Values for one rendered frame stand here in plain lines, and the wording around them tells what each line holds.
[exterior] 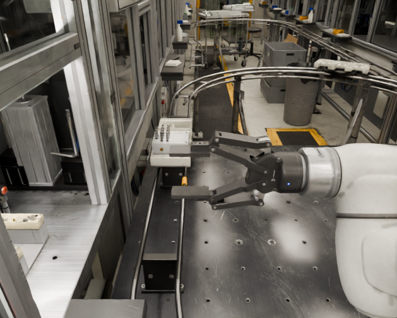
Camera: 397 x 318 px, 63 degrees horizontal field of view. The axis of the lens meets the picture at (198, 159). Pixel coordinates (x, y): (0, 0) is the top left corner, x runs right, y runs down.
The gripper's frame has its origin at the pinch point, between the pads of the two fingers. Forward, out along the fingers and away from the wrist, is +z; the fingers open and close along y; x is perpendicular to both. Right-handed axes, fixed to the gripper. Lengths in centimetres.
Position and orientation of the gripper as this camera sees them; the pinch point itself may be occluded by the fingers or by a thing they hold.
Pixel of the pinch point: (185, 172)
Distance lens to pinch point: 58.0
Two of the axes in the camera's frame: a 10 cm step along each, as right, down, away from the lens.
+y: 0.0, -8.7, -4.9
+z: -10.0, 0.0, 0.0
